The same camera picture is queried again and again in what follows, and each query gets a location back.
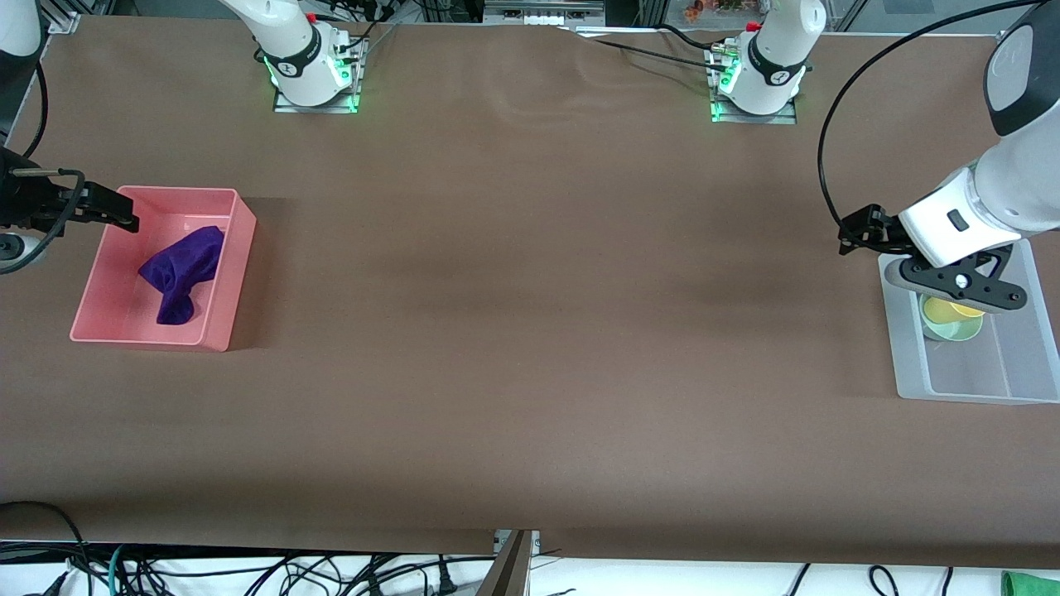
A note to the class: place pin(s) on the purple cloth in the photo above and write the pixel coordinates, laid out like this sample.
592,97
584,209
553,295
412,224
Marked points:
182,265

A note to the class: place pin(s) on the grey device behind table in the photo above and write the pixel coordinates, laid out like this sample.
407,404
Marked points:
542,10

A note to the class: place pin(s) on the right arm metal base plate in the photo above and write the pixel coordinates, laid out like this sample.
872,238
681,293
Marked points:
348,103

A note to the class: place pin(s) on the aluminium frame corner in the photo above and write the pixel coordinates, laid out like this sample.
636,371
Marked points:
62,21

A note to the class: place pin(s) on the clear plastic bin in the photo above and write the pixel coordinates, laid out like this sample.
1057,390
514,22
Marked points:
994,364

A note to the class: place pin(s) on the pink plastic bin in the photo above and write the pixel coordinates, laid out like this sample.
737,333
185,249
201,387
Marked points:
108,306

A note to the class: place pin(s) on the orange red background object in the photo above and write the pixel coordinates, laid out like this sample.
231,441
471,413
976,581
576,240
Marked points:
712,8

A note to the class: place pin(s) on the yellow plastic cup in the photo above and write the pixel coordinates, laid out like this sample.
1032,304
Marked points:
940,311

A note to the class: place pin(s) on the green cloth piece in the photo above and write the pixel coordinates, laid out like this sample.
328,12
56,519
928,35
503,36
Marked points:
1031,583

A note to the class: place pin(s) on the brown table cover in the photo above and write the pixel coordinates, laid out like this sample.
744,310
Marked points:
530,372

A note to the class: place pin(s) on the pale green bowl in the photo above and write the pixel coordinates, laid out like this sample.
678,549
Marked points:
952,334

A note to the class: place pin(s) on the grey metal post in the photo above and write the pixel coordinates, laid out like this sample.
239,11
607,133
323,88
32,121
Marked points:
507,571

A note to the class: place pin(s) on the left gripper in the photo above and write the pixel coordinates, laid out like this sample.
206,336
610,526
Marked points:
879,228

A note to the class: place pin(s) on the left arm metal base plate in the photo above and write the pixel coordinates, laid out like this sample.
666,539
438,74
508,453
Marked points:
787,117

